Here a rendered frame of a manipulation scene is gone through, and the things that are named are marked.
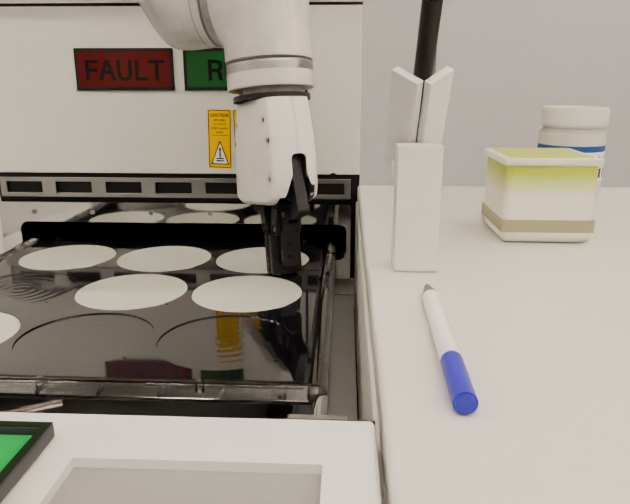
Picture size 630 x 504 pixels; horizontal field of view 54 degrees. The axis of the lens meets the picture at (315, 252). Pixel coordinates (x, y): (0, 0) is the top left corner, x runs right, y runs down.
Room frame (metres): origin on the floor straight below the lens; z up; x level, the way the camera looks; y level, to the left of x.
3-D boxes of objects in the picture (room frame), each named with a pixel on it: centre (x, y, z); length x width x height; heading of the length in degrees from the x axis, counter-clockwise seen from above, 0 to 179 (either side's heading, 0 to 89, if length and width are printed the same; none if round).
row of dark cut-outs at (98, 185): (0.76, 0.18, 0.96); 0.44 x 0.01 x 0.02; 87
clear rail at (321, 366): (0.54, -0.01, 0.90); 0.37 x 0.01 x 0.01; 177
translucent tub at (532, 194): (0.51, -0.18, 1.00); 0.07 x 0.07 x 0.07; 88
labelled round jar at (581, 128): (0.70, -0.29, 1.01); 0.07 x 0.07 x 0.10
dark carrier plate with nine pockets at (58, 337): (0.55, 0.17, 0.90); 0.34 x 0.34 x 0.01; 87
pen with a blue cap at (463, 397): (0.28, -0.06, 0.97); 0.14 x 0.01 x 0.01; 176
